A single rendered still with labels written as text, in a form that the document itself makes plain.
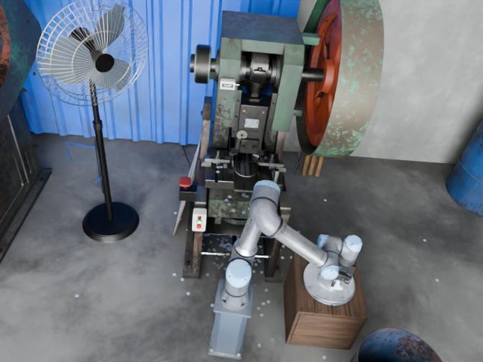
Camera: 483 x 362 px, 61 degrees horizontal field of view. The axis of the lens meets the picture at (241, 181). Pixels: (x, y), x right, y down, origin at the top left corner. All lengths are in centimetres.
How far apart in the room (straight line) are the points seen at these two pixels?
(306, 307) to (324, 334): 25
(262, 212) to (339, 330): 102
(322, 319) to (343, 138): 100
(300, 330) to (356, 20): 161
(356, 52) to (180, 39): 177
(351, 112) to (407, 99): 202
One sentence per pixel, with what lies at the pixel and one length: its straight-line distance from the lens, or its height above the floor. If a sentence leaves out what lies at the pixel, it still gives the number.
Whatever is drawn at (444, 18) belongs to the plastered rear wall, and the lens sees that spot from 362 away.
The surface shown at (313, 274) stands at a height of 37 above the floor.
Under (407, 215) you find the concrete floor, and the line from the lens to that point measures 362.
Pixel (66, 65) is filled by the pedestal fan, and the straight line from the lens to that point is 215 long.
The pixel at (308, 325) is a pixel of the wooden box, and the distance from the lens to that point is 241.
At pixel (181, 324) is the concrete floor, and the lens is 258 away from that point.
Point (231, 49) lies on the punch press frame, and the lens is 198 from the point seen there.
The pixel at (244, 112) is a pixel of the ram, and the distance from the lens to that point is 215.
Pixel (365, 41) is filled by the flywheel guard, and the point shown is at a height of 163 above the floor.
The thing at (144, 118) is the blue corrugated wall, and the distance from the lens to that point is 367.
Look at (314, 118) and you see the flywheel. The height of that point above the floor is 105.
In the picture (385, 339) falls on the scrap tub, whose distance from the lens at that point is 233.
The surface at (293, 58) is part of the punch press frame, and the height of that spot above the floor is 145.
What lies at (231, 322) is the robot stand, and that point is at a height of 35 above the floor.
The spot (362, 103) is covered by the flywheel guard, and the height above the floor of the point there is 141.
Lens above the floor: 224
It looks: 41 degrees down
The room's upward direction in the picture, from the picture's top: 8 degrees clockwise
